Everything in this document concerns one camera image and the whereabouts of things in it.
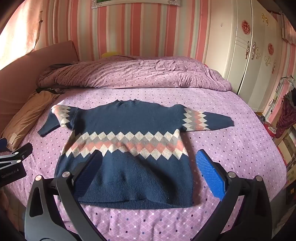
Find cardboard box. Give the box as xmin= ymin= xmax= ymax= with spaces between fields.
xmin=276 ymin=132 xmax=296 ymax=167

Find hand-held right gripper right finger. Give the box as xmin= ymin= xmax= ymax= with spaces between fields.
xmin=195 ymin=149 xmax=273 ymax=241

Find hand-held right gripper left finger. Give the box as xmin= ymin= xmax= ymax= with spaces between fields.
xmin=24 ymin=150 xmax=109 ymax=241

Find navy argyle knit sweater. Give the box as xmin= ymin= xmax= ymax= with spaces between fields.
xmin=38 ymin=99 xmax=234 ymax=210

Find purple dotted duvet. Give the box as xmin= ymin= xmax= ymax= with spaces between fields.
xmin=38 ymin=56 xmax=233 ymax=92

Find bed with purple dotted sheet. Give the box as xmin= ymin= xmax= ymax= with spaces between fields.
xmin=0 ymin=87 xmax=290 ymax=241

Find black strap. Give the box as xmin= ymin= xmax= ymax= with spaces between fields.
xmin=35 ymin=86 xmax=67 ymax=95

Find black garment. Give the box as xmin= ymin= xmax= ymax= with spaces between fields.
xmin=285 ymin=87 xmax=296 ymax=105

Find white wardrobe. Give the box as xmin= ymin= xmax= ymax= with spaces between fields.
xmin=205 ymin=0 xmax=286 ymax=114

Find brown pillow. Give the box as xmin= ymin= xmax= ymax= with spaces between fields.
xmin=0 ymin=90 xmax=60 ymax=151

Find silver framed wall picture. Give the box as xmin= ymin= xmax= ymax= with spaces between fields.
xmin=91 ymin=0 xmax=182 ymax=9

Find red object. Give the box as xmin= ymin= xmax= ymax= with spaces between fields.
xmin=264 ymin=122 xmax=277 ymax=139

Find orange pink curtain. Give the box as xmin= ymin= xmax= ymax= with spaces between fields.
xmin=0 ymin=0 xmax=50 ymax=70

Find maroon garment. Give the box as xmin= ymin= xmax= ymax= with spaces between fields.
xmin=276 ymin=91 xmax=296 ymax=138

